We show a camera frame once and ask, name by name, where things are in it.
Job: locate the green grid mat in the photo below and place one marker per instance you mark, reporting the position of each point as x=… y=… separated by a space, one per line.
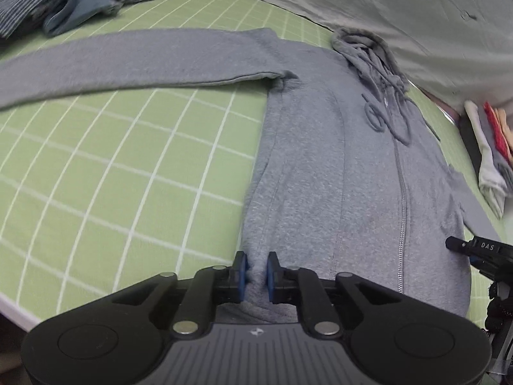
x=102 y=190

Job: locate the beige folded garment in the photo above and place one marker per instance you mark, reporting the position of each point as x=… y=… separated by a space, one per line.
x=505 y=132

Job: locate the grey zip hoodie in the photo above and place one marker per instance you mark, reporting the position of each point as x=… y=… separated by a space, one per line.
x=348 y=177

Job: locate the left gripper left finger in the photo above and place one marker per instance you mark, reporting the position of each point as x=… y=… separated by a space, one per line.
x=209 y=288

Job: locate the red folded garment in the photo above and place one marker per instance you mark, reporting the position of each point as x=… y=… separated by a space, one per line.
x=500 y=140

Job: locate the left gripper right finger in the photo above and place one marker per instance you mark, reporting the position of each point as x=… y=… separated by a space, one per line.
x=308 y=294

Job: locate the white folded garment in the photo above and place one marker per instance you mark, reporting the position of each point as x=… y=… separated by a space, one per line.
x=491 y=183

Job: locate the grey carrot print sheet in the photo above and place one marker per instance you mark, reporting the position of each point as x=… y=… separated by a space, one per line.
x=457 y=50

